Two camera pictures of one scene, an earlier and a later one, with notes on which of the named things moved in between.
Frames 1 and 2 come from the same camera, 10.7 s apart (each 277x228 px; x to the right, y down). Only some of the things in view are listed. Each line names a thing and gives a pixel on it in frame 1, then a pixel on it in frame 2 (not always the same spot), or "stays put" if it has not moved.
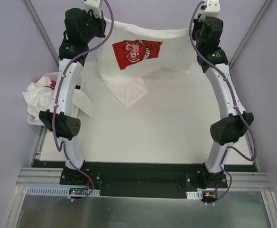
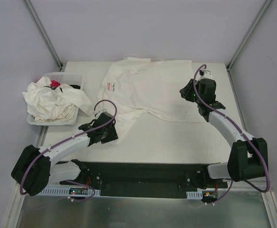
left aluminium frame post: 38,22 stays put
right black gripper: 196,27 → 186,91
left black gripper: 98,24 → 109,132
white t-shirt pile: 38,97 stays put
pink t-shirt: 53,83 stays put
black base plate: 143,180 stays put
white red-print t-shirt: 128,52 → 133,85
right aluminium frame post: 265,5 stays put
